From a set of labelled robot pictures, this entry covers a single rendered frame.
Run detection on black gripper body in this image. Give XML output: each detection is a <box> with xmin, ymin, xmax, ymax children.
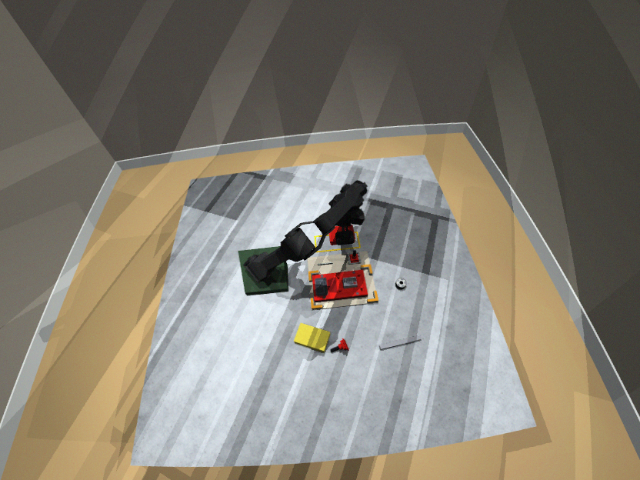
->
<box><xmin>335</xmin><ymin>212</ymin><xmax>355</xmax><ymax>245</ymax></box>

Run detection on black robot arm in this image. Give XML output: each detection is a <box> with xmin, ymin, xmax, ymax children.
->
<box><xmin>243</xmin><ymin>180</ymin><xmax>368</xmax><ymax>283</ymax></box>

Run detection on yellow flat rectangular block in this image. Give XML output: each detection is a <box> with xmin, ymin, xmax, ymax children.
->
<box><xmin>294</xmin><ymin>323</ymin><xmax>331</xmax><ymax>353</ymax></box>

